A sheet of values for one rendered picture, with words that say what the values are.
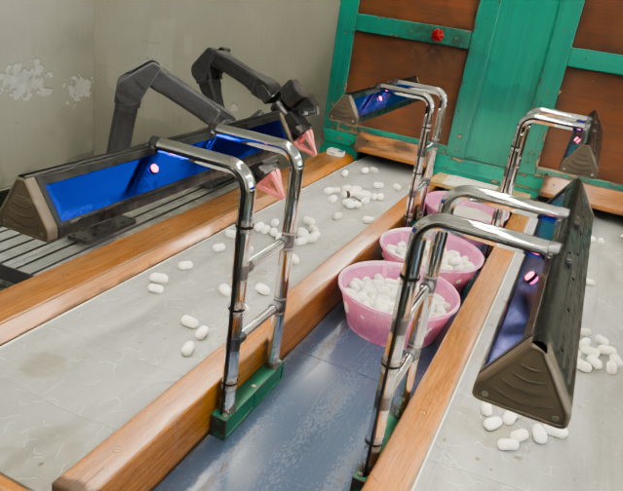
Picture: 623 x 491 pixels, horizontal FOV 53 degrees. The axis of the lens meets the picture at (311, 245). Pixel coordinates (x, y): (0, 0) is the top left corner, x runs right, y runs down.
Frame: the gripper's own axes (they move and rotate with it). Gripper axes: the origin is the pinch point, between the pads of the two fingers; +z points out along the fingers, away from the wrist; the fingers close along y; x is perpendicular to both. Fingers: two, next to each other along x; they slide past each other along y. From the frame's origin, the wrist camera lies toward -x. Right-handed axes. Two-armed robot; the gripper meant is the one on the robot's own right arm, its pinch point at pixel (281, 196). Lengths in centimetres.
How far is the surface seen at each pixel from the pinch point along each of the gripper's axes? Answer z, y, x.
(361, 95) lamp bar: -7.6, 9.6, -31.2
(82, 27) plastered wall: -165, 143, 123
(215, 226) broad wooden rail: -3.0, -17.0, 10.6
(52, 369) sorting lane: 7, -82, 4
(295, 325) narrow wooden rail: 27, -45, -11
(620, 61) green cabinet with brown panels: 27, 80, -80
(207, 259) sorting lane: 3.9, -32.5, 6.5
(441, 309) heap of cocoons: 43, -21, -27
